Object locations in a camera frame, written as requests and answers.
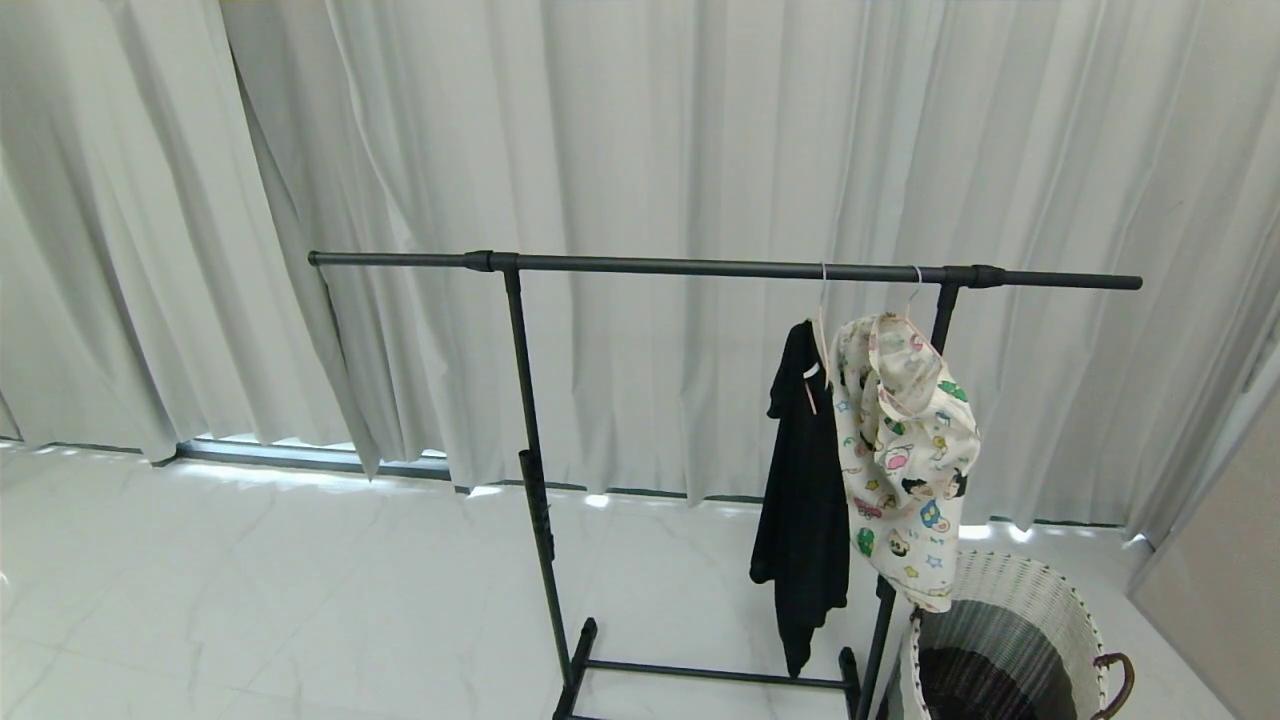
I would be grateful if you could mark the black garment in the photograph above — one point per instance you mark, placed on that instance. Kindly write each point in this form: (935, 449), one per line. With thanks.
(800, 500)

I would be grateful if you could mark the cream printed garment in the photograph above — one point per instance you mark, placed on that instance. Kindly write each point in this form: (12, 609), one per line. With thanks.
(900, 470)

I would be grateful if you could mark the pink clothes hanger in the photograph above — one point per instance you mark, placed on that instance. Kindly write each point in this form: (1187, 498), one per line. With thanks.
(822, 300)
(917, 285)

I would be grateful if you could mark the black clothes rack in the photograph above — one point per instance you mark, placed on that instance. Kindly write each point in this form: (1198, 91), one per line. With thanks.
(650, 266)

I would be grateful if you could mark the white laundry basket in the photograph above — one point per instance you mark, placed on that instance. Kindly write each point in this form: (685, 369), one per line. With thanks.
(1040, 600)

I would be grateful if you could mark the white curtain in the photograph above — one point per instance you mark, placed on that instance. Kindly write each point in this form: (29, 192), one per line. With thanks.
(650, 130)
(100, 220)

